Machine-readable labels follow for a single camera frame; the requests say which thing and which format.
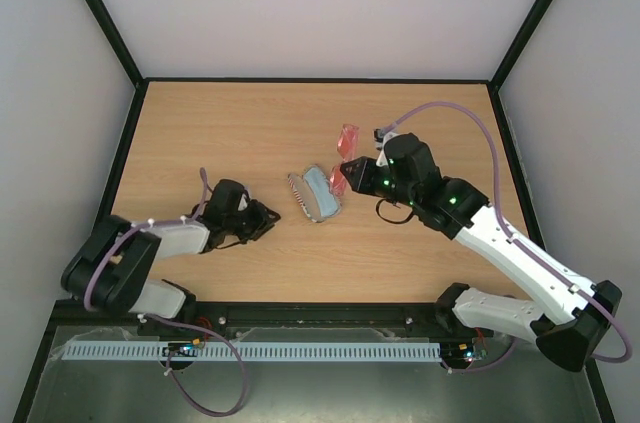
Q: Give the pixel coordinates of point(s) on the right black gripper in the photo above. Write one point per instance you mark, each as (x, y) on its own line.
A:
(373, 176)

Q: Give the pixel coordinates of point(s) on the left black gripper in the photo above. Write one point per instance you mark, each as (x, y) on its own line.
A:
(263, 221)

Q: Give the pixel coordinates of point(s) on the red transparent sunglasses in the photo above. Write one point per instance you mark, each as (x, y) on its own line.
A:
(346, 148)

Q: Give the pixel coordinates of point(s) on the blue cleaning cloth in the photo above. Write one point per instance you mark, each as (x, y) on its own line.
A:
(328, 204)

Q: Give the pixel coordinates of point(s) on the striped sunglasses case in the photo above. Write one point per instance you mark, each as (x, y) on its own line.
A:
(304, 196)

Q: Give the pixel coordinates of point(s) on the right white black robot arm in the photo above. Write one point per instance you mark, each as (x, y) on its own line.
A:
(565, 315)

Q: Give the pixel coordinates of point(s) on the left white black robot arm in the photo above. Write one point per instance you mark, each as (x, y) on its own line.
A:
(111, 271)

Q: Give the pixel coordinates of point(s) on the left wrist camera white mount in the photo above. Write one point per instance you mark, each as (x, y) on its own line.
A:
(243, 202)

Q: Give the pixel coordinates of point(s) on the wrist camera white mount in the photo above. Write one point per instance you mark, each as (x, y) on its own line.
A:
(381, 137)
(243, 202)

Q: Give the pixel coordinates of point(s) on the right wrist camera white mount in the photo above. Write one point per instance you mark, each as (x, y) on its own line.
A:
(381, 137)

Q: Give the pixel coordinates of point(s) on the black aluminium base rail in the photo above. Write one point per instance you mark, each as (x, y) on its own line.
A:
(418, 320)

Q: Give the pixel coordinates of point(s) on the light blue slotted cable duct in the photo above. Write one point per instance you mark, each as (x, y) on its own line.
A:
(253, 352)

